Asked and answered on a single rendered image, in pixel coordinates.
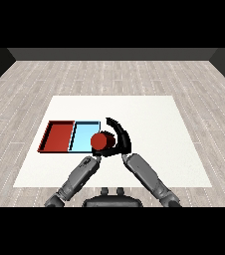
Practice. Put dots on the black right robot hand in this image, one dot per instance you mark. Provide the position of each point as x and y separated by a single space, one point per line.
125 142

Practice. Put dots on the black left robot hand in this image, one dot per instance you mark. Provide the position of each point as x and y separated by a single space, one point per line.
96 153

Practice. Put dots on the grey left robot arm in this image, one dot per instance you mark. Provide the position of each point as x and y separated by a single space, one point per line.
79 176

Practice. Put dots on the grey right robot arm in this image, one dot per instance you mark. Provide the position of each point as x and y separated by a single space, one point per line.
147 176

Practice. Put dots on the small red can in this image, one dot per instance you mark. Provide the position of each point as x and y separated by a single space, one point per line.
100 141

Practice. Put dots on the light blue shallow open box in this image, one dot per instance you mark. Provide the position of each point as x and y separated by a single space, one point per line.
81 137

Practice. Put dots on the red shallow open box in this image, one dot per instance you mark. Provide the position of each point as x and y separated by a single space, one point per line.
57 136

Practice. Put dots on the dark grey robot body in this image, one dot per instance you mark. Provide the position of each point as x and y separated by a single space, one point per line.
112 201

